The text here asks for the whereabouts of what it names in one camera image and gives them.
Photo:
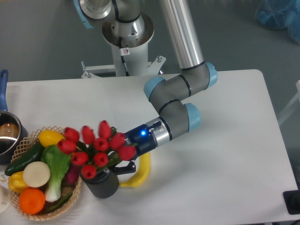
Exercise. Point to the dark grey ribbed vase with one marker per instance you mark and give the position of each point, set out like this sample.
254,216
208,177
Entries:
103,185

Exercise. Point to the black device at edge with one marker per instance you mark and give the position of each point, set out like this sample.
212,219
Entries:
292,201

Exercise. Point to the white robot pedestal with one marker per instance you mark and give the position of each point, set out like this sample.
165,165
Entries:
129,46

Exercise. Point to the yellow squash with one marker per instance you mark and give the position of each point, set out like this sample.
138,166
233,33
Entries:
50,137

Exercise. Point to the yellow bell pepper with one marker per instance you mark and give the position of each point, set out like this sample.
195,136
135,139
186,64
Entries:
16,182

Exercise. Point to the white round radish slice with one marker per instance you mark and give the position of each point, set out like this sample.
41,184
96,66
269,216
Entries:
36,174

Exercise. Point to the woven wicker basket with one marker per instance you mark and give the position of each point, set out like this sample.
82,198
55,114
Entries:
68,191

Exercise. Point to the white round object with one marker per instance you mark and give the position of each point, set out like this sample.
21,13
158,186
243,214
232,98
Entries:
4,199

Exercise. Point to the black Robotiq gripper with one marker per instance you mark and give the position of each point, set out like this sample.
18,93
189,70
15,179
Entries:
145,141

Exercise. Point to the white metal frame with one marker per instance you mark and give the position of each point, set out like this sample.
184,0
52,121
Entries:
290,107

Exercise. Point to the red tulip bouquet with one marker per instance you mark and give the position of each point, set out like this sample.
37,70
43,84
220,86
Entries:
93,154

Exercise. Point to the garlic clove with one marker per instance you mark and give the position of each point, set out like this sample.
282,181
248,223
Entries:
2,178

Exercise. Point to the dark green cucumber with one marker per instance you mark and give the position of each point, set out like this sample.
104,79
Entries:
32,155

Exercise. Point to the yellow banana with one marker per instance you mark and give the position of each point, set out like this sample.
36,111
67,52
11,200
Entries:
141,175

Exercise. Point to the green chili pepper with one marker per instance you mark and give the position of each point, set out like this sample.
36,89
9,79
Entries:
52,206

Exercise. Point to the purple sweet potato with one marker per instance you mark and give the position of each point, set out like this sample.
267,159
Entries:
72,175

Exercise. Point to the blue handled saucepan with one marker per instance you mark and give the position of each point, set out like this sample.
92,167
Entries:
12,132

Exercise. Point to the blue plastic bag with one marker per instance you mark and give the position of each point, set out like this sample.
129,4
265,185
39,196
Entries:
280,15

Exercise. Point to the green bok choy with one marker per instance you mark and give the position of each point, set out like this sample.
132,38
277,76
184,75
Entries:
58,163

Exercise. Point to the orange fruit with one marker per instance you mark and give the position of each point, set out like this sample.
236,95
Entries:
31,201

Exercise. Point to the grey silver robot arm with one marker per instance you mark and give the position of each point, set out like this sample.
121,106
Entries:
174,118

